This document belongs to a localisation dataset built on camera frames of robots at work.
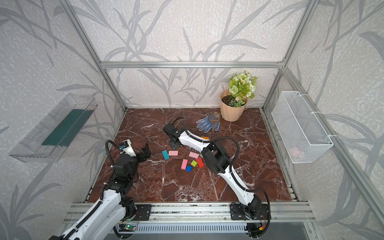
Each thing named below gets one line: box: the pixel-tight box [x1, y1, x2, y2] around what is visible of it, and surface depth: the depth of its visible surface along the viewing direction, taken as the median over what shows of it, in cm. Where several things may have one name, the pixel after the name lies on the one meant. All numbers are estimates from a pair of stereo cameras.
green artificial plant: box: [228, 70, 258, 108], surface depth 97 cm
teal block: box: [161, 149, 170, 160], surface depth 95 cm
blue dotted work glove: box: [196, 115, 221, 134], surface depth 113 cm
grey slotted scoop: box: [209, 112, 221, 134], surface depth 114 cm
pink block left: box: [168, 150, 179, 156], surface depth 96 cm
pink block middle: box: [189, 151, 200, 159], surface depth 96 cm
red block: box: [197, 157, 205, 168], surface depth 91 cm
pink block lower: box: [181, 159, 188, 170], surface depth 91 cm
